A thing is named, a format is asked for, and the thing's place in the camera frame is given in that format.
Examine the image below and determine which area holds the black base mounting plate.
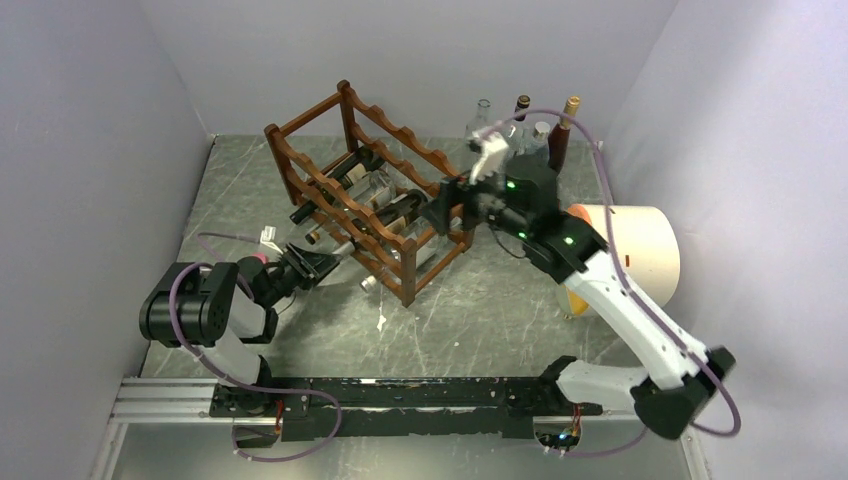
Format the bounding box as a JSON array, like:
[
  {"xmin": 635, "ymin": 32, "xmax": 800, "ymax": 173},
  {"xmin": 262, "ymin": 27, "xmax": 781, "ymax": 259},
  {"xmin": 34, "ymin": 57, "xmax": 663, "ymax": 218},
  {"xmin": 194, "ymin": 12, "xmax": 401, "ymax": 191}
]
[{"xmin": 208, "ymin": 377, "xmax": 603, "ymax": 441}]

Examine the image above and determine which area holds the blue square glass bottle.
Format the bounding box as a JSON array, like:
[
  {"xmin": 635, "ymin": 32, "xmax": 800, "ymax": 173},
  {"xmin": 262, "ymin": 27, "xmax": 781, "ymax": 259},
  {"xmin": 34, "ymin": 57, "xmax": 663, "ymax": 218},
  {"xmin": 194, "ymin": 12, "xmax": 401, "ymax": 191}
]
[{"xmin": 523, "ymin": 121, "xmax": 551, "ymax": 163}]

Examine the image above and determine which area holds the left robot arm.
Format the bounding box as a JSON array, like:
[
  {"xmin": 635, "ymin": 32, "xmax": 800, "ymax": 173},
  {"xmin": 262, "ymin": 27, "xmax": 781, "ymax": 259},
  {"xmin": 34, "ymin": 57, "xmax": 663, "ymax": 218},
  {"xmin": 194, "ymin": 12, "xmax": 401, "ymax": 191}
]
[{"xmin": 139, "ymin": 243, "xmax": 354, "ymax": 416}]

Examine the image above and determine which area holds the clear square whisky bottle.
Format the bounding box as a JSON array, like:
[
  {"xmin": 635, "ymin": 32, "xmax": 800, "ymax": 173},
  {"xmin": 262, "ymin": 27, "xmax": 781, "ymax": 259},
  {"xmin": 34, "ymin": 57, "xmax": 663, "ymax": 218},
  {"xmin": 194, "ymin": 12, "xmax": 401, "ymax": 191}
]
[{"xmin": 504, "ymin": 94, "xmax": 531, "ymax": 155}]

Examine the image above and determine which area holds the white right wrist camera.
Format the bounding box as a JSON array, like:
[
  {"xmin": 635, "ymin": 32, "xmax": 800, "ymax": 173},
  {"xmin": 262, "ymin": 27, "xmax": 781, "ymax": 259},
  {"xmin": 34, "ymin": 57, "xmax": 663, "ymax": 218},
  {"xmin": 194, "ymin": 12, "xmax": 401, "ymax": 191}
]
[{"xmin": 468, "ymin": 127, "xmax": 509, "ymax": 185}]

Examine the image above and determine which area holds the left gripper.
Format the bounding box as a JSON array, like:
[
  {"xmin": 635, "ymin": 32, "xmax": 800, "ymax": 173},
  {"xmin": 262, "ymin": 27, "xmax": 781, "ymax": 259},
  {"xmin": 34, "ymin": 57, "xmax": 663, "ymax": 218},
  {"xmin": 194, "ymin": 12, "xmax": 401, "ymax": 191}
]
[{"xmin": 262, "ymin": 241, "xmax": 343, "ymax": 307}]

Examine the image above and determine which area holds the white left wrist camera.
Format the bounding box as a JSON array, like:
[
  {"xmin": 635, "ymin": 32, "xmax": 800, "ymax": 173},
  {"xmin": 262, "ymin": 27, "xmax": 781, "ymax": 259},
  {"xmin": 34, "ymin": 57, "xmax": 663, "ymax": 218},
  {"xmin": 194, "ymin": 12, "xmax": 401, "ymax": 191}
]
[{"xmin": 259, "ymin": 225, "xmax": 278, "ymax": 248}]

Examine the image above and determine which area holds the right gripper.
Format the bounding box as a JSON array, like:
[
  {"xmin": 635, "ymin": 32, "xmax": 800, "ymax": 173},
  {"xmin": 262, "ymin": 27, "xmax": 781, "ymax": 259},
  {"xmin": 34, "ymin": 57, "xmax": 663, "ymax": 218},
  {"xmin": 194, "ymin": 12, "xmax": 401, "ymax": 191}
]
[{"xmin": 417, "ymin": 155, "xmax": 530, "ymax": 240}]

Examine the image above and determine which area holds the aluminium rail frame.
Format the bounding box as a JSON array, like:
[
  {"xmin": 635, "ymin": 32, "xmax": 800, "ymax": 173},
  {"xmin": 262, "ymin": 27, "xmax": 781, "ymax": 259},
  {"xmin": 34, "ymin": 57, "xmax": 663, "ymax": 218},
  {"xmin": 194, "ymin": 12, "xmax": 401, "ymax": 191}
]
[{"xmin": 110, "ymin": 378, "xmax": 217, "ymax": 424}]

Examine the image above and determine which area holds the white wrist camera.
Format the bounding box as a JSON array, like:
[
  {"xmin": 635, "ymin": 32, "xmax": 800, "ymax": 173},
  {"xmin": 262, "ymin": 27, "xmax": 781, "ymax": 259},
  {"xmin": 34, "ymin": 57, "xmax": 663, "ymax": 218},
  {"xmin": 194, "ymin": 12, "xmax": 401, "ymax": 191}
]
[
  {"xmin": 468, "ymin": 127, "xmax": 509, "ymax": 185},
  {"xmin": 259, "ymin": 225, "xmax": 278, "ymax": 248}
]

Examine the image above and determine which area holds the dark green wine bottle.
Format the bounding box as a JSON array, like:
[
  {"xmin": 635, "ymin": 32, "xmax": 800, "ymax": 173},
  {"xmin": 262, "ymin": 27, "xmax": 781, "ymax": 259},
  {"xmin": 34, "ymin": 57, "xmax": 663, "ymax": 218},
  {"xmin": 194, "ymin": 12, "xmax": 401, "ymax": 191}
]
[
  {"xmin": 332, "ymin": 188, "xmax": 428, "ymax": 256},
  {"xmin": 289, "ymin": 146, "xmax": 386, "ymax": 225}
]

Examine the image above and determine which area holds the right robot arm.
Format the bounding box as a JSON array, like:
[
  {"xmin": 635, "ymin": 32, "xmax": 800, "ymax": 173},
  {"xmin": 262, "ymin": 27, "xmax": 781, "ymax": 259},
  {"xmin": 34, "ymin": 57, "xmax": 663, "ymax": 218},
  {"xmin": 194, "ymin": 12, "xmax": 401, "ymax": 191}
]
[{"xmin": 421, "ymin": 156, "xmax": 735, "ymax": 440}]

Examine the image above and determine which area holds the white cylinder orange yellow end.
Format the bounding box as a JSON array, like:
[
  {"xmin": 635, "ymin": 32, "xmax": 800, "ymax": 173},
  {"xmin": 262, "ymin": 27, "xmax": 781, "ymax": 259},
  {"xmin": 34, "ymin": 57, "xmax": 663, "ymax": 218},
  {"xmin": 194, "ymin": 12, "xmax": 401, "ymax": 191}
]
[{"xmin": 556, "ymin": 204, "xmax": 680, "ymax": 318}]

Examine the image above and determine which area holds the brown wooden wine rack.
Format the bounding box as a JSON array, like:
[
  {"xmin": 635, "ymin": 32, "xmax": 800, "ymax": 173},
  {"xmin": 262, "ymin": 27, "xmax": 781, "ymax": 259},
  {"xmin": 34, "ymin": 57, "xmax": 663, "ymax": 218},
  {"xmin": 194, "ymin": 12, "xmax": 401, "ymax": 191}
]
[{"xmin": 264, "ymin": 80, "xmax": 474, "ymax": 307}]

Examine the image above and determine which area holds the clear round glass bottle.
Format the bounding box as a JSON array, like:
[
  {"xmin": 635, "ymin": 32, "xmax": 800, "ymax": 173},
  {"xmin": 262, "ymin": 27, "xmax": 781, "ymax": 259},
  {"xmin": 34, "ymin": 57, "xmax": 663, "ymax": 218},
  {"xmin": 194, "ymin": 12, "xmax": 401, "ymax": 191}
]
[{"xmin": 464, "ymin": 98, "xmax": 493, "ymax": 143}]

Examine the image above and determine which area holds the clear bottle white cap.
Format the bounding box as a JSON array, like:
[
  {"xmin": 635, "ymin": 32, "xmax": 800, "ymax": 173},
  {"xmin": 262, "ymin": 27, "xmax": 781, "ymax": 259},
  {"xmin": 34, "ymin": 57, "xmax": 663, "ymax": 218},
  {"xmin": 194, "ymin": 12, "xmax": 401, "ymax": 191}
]
[{"xmin": 359, "ymin": 221, "xmax": 458, "ymax": 291}]

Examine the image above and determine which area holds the brown bottle gold foil top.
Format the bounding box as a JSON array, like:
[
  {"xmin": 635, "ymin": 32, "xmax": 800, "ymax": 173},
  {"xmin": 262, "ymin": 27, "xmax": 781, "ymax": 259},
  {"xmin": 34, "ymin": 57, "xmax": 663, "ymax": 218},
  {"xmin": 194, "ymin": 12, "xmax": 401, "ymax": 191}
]
[{"xmin": 548, "ymin": 96, "xmax": 581, "ymax": 174}]

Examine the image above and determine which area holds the clear bottle cork stopper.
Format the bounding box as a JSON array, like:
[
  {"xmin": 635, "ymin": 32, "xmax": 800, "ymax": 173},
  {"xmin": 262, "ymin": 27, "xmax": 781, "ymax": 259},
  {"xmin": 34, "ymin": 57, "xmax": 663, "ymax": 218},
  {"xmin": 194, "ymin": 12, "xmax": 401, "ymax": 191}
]
[{"xmin": 304, "ymin": 170, "xmax": 399, "ymax": 245}]

